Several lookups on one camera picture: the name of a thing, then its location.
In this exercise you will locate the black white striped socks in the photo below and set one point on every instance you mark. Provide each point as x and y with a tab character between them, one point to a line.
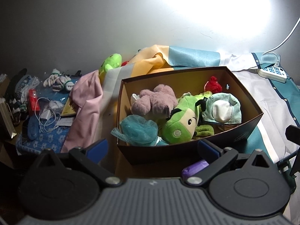
17	95

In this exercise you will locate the white power strip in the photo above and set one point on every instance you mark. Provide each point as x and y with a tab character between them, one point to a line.
273	73

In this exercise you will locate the green frog plush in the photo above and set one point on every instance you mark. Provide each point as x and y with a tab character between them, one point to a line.
112	62

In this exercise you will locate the light blue cap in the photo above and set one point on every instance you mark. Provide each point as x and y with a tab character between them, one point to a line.
223	108

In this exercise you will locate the yellow booklet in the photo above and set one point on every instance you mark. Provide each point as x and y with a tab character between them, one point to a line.
69	109

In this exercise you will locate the pink cloth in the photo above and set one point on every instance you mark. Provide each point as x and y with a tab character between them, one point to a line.
86	94

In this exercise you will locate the blue floral towel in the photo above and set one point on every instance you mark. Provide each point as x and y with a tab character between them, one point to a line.
52	140

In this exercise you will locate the teal fuzzy cloth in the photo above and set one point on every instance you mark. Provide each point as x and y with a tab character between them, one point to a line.
137	131

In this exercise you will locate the green pea plush toy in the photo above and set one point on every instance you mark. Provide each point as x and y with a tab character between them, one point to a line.
185	117

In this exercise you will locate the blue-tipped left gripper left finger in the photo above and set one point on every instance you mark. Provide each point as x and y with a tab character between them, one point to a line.
86	160

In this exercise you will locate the green towel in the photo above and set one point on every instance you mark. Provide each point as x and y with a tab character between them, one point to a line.
203	131

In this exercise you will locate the pink teddy bear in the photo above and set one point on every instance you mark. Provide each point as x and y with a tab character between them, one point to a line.
158	102

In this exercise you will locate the black cardboard box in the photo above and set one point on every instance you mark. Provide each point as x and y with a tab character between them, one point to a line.
183	81

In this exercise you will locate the purple pad package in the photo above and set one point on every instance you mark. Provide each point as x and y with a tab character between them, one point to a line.
194	169

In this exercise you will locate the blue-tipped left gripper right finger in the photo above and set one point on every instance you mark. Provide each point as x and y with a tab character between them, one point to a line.
219	160

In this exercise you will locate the red small packet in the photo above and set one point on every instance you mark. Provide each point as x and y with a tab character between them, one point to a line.
33	105

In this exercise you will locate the red yarn toy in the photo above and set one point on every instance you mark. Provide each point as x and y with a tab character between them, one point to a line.
213	86

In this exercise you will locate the colour-block bed sheet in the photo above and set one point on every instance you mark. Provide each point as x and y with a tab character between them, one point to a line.
278	101

